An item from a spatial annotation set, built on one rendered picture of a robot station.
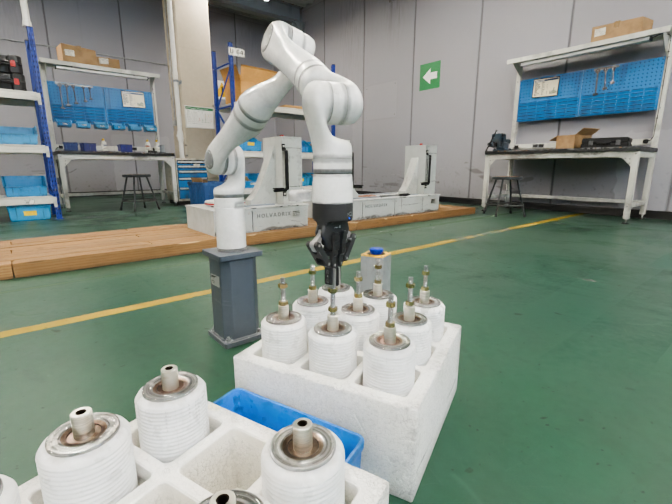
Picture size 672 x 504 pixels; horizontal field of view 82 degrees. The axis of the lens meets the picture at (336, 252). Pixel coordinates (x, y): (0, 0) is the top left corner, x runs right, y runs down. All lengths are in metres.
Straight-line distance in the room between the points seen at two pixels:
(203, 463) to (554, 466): 0.65
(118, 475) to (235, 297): 0.77
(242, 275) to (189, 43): 6.40
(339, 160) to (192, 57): 6.79
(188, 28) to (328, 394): 7.08
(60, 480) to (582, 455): 0.88
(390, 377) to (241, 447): 0.26
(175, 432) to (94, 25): 9.07
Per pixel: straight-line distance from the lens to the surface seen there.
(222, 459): 0.67
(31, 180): 5.74
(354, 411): 0.73
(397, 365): 0.70
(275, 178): 3.22
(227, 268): 1.23
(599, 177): 5.67
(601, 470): 0.98
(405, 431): 0.71
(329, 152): 0.67
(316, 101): 0.67
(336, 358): 0.75
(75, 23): 9.40
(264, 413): 0.83
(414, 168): 4.43
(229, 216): 1.23
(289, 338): 0.80
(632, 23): 5.42
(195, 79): 7.34
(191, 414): 0.62
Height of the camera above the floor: 0.56
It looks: 12 degrees down
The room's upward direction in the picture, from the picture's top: straight up
